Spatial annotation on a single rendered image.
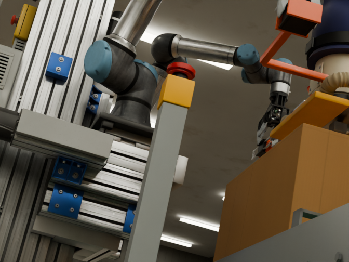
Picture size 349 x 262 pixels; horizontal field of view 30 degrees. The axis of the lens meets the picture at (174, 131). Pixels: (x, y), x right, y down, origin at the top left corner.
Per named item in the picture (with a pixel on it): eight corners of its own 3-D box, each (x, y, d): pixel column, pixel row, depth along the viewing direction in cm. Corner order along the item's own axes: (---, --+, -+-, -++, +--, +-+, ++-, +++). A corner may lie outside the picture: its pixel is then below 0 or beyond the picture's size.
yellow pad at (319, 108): (350, 106, 169) (352, 89, 171) (314, 96, 167) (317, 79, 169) (299, 145, 200) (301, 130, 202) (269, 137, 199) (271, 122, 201)
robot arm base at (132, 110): (109, 118, 197) (117, 89, 201) (98, 132, 211) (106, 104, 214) (156, 132, 201) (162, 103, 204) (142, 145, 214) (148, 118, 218)
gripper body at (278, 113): (269, 118, 242) (273, 89, 246) (262, 125, 250) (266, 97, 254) (289, 122, 243) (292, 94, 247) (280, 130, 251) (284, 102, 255)
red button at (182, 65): (196, 80, 153) (199, 65, 154) (168, 72, 152) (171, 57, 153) (189, 91, 159) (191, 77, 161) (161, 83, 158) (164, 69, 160)
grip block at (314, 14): (321, 23, 154) (323, 4, 156) (286, 13, 153) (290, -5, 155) (307, 38, 162) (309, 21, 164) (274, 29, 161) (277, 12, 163)
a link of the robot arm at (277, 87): (267, 88, 256) (287, 93, 257) (266, 98, 254) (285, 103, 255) (273, 80, 249) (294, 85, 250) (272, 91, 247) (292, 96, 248)
